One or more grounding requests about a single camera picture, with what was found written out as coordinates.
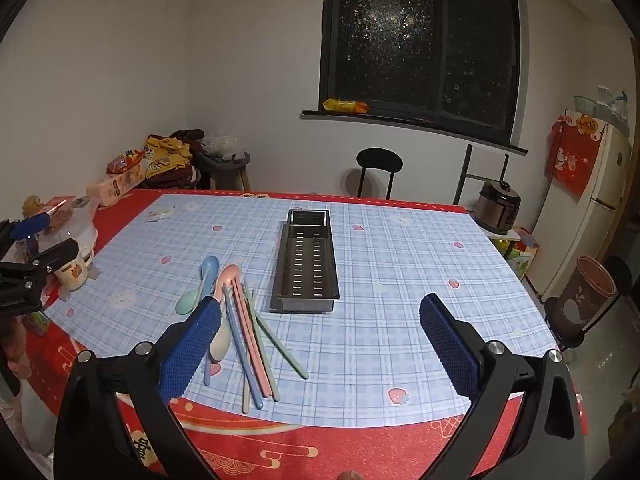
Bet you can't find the long yellow snack packet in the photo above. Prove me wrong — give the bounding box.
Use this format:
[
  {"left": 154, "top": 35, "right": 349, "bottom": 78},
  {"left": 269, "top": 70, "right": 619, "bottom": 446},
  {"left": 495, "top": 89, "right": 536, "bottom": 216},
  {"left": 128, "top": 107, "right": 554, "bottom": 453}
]
[{"left": 322, "top": 99, "right": 370, "bottom": 114}]

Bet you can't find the black window sill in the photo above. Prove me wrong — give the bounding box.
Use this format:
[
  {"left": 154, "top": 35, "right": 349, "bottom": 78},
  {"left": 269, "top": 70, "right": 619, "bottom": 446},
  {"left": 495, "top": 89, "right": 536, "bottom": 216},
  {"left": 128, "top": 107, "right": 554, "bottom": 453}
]
[{"left": 301, "top": 109, "right": 529, "bottom": 156}]

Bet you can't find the perforated metal utensil tray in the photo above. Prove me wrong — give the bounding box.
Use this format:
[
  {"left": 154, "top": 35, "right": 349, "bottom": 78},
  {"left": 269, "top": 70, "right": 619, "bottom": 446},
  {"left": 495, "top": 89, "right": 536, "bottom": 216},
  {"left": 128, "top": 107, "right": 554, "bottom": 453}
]
[{"left": 270, "top": 208, "right": 341, "bottom": 314}]

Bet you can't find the black metal frame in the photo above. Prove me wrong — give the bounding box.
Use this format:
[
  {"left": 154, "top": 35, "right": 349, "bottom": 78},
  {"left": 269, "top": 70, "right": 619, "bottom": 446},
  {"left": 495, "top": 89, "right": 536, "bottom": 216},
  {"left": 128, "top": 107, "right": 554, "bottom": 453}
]
[{"left": 452, "top": 144, "right": 511, "bottom": 206}]

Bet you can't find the pile of yellow snack packets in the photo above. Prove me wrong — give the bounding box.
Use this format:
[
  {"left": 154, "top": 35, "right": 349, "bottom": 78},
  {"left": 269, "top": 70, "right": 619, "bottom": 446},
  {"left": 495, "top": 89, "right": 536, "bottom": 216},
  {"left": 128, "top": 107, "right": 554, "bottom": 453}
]
[{"left": 144, "top": 134, "right": 194, "bottom": 181}]

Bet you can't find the grey stool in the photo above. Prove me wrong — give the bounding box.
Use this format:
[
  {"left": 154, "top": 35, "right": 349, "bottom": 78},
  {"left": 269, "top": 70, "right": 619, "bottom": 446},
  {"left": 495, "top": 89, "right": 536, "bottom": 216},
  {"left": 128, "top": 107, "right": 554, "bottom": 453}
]
[{"left": 194, "top": 150, "right": 251, "bottom": 192}]

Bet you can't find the brown bear shaped jar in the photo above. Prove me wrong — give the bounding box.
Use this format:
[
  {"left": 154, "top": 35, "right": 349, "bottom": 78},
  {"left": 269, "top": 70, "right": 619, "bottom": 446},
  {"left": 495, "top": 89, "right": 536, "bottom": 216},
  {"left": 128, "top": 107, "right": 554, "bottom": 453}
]
[{"left": 22, "top": 195, "right": 55, "bottom": 221}]

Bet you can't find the red printed cloth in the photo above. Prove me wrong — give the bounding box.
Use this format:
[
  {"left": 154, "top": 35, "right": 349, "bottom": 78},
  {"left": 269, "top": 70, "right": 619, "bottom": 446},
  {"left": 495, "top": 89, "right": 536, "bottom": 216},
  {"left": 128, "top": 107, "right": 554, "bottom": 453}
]
[{"left": 545, "top": 116, "right": 604, "bottom": 197}]

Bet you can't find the pink spoon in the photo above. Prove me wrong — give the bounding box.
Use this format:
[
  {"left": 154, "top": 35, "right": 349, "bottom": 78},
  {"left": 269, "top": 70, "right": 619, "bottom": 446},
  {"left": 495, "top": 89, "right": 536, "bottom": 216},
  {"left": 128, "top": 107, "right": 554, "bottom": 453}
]
[{"left": 214, "top": 264, "right": 242, "bottom": 301}]

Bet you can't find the blue spoon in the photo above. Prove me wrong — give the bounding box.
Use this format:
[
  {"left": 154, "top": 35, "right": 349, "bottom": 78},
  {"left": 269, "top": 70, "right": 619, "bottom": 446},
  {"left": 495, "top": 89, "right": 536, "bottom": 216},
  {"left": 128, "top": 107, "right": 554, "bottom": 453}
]
[{"left": 197, "top": 255, "right": 221, "bottom": 306}]

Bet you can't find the clear plastic bag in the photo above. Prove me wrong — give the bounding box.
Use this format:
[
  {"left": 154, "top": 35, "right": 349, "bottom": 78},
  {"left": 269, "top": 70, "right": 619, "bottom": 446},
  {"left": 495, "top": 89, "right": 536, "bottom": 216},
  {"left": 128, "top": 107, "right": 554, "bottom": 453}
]
[{"left": 202, "top": 132, "right": 246, "bottom": 162}]

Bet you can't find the colourful box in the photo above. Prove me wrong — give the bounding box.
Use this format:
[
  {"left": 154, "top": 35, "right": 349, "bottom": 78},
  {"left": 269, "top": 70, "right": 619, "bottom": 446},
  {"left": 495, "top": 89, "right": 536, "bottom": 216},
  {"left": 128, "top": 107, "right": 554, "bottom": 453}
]
[{"left": 507, "top": 239, "right": 541, "bottom": 281}]

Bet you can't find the dark framed window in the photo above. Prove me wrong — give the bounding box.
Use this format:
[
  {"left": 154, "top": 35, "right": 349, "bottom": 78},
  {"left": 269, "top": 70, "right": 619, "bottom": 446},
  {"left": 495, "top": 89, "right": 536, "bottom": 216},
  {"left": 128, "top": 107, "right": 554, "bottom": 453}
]
[{"left": 319, "top": 0, "right": 523, "bottom": 146}]

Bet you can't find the white bear print cup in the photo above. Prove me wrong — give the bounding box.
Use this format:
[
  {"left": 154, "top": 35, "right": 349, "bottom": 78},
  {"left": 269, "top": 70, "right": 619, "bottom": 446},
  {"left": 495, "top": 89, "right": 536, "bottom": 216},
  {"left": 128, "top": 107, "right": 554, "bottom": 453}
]
[{"left": 54, "top": 247, "right": 96, "bottom": 291}]

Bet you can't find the brown rice cooker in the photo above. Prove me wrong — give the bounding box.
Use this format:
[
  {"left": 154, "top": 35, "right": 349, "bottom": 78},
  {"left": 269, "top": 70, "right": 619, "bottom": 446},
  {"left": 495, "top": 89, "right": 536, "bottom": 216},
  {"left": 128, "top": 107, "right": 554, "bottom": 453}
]
[{"left": 474, "top": 180, "right": 524, "bottom": 235}]

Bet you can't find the white refrigerator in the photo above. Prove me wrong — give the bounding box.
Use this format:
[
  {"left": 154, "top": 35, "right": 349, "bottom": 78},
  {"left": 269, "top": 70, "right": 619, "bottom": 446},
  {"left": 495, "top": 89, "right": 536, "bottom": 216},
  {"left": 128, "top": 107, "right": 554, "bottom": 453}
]
[{"left": 527, "top": 110, "right": 633, "bottom": 302}]

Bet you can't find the green chopstick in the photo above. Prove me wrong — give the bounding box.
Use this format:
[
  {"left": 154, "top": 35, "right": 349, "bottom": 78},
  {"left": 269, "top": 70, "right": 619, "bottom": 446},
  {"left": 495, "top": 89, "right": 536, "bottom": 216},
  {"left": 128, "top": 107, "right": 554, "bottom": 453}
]
[
  {"left": 242, "top": 280, "right": 311, "bottom": 380},
  {"left": 249, "top": 286, "right": 280, "bottom": 401}
]

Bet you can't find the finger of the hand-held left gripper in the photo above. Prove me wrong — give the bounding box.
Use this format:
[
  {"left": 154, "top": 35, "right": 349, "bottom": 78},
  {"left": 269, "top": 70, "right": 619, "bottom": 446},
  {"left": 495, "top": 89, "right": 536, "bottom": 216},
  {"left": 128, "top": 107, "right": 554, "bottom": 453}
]
[
  {"left": 0, "top": 209, "right": 57, "bottom": 261},
  {"left": 0, "top": 238, "right": 81, "bottom": 282}
]

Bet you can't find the brown trash bin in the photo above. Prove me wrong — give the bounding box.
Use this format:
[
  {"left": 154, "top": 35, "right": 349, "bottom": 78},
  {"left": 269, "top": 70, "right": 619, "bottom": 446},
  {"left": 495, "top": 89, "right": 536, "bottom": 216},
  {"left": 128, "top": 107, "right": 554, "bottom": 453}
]
[{"left": 555, "top": 256, "right": 617, "bottom": 336}]

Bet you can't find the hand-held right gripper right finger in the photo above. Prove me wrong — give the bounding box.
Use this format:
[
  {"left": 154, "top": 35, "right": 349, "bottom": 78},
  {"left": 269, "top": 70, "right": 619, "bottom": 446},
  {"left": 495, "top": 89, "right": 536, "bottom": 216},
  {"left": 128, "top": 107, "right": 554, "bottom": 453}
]
[{"left": 419, "top": 293, "right": 587, "bottom": 480}]

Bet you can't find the green spoon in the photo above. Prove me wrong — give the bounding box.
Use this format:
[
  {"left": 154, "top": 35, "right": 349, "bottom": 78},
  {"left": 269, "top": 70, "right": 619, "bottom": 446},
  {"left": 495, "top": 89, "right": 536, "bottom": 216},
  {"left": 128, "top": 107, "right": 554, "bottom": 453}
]
[{"left": 175, "top": 280, "right": 213, "bottom": 315}]

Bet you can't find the black round chair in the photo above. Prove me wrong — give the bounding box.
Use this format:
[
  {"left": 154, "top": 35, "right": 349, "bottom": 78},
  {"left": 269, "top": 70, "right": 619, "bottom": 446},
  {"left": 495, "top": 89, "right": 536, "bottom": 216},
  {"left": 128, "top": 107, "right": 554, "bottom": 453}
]
[{"left": 356, "top": 148, "right": 404, "bottom": 200}]

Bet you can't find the beige spoon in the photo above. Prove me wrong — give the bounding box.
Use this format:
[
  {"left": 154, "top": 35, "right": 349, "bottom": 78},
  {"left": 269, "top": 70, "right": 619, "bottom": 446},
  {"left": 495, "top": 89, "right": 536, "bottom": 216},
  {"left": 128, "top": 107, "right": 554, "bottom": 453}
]
[{"left": 208, "top": 317, "right": 232, "bottom": 363}]

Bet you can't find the red snack bag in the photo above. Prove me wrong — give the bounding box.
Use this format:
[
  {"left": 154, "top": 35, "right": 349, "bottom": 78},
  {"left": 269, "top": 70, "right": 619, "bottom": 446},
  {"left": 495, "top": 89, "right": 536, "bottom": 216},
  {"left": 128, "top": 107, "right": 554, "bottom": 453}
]
[{"left": 107, "top": 149, "right": 148, "bottom": 175}]

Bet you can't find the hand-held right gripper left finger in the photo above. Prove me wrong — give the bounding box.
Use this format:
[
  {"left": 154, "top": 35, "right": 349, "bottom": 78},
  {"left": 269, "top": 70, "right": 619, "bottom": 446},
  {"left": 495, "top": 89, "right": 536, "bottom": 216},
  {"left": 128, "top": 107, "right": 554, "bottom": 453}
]
[{"left": 54, "top": 296, "right": 223, "bottom": 480}]

